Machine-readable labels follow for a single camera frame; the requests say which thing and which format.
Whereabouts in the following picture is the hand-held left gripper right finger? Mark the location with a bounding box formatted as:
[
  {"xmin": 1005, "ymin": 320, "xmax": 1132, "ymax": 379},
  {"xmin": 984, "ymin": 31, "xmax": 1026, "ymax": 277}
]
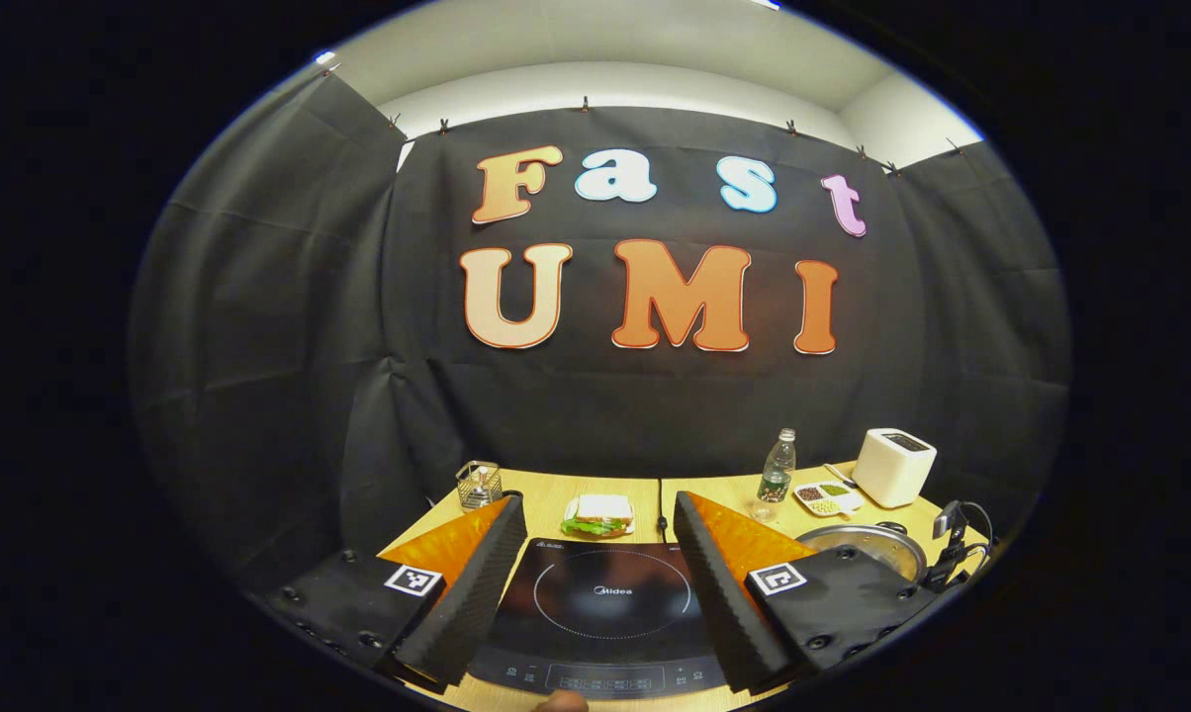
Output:
[{"xmin": 673, "ymin": 489, "xmax": 943, "ymax": 695}]

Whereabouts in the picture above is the white divided dish of beans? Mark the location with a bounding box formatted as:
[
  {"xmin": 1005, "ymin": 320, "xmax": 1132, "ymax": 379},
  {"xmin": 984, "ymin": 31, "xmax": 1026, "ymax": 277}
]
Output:
[{"xmin": 793, "ymin": 480, "xmax": 866, "ymax": 519}]

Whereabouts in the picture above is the steel pot with black handle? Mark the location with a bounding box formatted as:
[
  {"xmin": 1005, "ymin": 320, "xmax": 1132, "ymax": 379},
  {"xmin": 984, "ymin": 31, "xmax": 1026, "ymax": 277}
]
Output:
[{"xmin": 796, "ymin": 521, "xmax": 929, "ymax": 584}]

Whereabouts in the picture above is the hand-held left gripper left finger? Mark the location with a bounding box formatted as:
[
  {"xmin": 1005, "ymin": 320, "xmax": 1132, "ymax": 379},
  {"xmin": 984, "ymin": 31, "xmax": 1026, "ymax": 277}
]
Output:
[{"xmin": 264, "ymin": 492, "xmax": 529, "ymax": 693}]

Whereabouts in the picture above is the white toaster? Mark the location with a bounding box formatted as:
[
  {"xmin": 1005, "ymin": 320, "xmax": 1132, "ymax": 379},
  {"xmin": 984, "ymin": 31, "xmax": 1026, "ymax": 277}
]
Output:
[{"xmin": 851, "ymin": 428, "xmax": 938, "ymax": 509}]

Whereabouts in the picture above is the clear plastic water bottle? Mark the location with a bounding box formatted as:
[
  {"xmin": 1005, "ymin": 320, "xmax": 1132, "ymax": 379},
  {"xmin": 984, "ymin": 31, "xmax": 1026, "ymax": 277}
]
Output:
[{"xmin": 753, "ymin": 428, "xmax": 797, "ymax": 523}]

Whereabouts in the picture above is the row of black cloth clips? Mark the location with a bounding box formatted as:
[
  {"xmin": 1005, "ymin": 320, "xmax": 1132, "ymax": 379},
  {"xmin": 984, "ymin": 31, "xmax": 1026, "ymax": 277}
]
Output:
[{"xmin": 321, "ymin": 64, "xmax": 962, "ymax": 179}]

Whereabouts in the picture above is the black induction cooktop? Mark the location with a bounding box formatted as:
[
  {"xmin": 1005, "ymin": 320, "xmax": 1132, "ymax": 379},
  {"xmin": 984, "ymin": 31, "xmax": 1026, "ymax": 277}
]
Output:
[{"xmin": 467, "ymin": 537, "xmax": 730, "ymax": 701}]

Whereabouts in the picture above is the metal wire utensil holder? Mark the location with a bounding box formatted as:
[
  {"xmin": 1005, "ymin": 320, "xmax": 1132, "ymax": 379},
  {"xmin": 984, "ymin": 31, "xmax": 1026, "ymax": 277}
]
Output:
[{"xmin": 455, "ymin": 460, "xmax": 504, "ymax": 511}]

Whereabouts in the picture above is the sandwich with lettuce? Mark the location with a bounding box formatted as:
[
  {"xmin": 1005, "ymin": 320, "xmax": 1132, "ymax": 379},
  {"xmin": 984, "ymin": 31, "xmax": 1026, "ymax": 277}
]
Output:
[{"xmin": 561, "ymin": 494, "xmax": 636, "ymax": 538}]

